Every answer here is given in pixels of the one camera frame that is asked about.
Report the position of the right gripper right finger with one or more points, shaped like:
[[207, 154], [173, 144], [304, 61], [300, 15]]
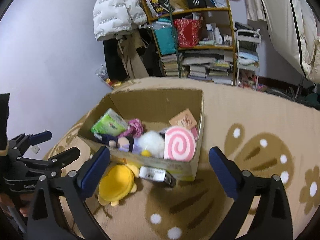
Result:
[[272, 219]]

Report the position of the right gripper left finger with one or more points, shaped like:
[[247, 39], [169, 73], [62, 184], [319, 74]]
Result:
[[46, 218]]

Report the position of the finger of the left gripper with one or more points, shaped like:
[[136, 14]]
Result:
[[39, 138], [63, 159]]

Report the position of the green tissue pack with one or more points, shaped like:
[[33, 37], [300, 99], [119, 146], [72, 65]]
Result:
[[110, 123]]

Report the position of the white fluffy plush toy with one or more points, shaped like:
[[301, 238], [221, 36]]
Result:
[[152, 145]]

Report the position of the pink swirl plush cushion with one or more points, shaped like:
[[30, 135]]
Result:
[[180, 144]]

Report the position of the yellow plush toy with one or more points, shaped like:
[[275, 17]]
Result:
[[117, 183]]

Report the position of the pink plush toy left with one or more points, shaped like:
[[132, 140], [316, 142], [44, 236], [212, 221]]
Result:
[[135, 128]]

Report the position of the pink plush toy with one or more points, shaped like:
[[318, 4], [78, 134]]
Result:
[[195, 133], [135, 128]]

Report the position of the plastic bag of toys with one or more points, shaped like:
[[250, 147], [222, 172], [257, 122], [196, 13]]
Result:
[[104, 76]]

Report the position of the beige patterned round rug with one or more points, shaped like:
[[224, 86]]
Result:
[[262, 133]]

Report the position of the black and white carton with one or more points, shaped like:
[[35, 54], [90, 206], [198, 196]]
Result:
[[157, 175]]

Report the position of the open cardboard box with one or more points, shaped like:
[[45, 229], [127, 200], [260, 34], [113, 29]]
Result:
[[155, 108]]

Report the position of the pink plush toy right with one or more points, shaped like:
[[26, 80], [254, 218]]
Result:
[[195, 133]]

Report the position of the pink printed card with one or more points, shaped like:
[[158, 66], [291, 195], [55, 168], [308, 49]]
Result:
[[184, 119]]

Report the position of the beige trench coat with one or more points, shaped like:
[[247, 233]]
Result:
[[127, 50]]

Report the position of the white puffer jacket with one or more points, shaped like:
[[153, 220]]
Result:
[[116, 17]]

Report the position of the teal bag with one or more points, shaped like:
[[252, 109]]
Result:
[[164, 35]]

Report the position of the stack of books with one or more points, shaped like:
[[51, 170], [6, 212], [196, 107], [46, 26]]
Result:
[[214, 65]]

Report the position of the red gift bag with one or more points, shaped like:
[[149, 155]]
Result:
[[188, 32]]

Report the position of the white trolley cart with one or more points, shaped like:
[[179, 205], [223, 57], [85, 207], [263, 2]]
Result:
[[247, 58]]

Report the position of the wooden shelf unit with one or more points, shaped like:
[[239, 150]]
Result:
[[217, 30]]

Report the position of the cream hanging duvet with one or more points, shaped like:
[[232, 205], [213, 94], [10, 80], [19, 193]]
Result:
[[293, 30]]

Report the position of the white wall socket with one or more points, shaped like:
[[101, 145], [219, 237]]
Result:
[[35, 149]]

